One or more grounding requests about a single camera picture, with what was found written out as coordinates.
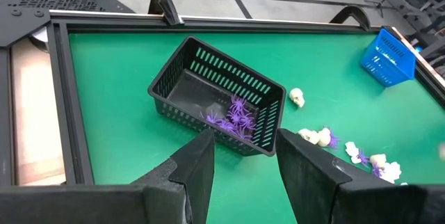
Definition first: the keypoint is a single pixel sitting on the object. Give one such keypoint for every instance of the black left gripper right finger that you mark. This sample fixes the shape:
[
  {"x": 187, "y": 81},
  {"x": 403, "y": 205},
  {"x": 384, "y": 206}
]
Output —
[{"x": 306, "y": 172}]

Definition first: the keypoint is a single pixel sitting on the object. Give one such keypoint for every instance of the small white plastic ghost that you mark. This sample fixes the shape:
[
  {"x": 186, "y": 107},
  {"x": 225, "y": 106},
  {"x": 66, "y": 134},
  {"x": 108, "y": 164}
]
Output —
[
  {"x": 392, "y": 172},
  {"x": 404, "y": 183},
  {"x": 352, "y": 149}
]

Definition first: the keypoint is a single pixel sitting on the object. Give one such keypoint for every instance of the black plastic slotted basket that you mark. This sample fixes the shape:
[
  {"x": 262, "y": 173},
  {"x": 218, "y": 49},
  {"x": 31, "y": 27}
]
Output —
[{"x": 194, "y": 88}]

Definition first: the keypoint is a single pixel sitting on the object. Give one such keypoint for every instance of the blue plastic slotted basket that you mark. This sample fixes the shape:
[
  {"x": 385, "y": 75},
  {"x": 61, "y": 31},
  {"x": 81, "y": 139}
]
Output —
[{"x": 386, "y": 72}]

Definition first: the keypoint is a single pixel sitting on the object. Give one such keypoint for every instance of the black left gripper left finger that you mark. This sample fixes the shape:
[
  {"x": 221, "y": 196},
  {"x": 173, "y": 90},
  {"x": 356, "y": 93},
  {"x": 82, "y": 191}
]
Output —
[{"x": 194, "y": 168}]

